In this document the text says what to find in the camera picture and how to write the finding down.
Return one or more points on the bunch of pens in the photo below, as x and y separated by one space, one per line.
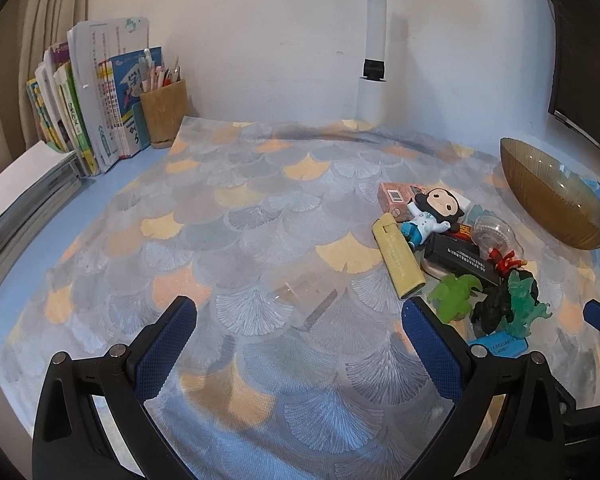
155 77

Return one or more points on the white cube charger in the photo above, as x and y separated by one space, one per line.
462 200

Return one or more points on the light blue packet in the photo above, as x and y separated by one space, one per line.
592 185

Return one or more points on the red small box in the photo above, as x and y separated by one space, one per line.
464 232

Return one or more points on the amber ribbed glass bowl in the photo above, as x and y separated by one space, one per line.
555 200

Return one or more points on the blue tag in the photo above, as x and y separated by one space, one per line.
500 346

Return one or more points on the red crab toy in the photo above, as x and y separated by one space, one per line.
502 260

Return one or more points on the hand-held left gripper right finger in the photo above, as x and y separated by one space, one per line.
435 350

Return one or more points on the green plant toy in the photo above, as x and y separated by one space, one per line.
452 295

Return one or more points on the black-haired cartoon figurine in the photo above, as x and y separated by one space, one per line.
435 210

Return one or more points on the row of upright books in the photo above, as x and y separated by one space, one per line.
110 100

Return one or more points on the yellow oblong case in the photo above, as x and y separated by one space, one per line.
397 255

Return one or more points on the clear plastic piece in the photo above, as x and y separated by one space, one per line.
305 305

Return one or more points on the black dinosaur toy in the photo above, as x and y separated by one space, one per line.
492 307

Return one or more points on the clear plastic capsule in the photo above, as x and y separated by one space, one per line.
495 235

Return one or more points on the cork pen holder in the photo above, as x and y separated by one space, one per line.
162 115

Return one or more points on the white lamp pole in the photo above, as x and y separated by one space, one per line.
375 10

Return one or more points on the black oblong box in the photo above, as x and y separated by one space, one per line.
455 255

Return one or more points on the teal translucent block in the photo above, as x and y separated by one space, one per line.
476 212

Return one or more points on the pink small box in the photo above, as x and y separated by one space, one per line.
392 197

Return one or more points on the stack of flat magazines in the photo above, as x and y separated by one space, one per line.
25 185

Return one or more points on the black monitor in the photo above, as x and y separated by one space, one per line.
580 35

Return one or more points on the beige curtain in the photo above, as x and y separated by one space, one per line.
40 10

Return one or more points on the green translucent dinosaur toy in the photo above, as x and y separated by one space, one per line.
522 300

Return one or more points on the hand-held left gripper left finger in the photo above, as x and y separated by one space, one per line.
165 350

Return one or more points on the black pole clamp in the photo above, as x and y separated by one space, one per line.
373 69

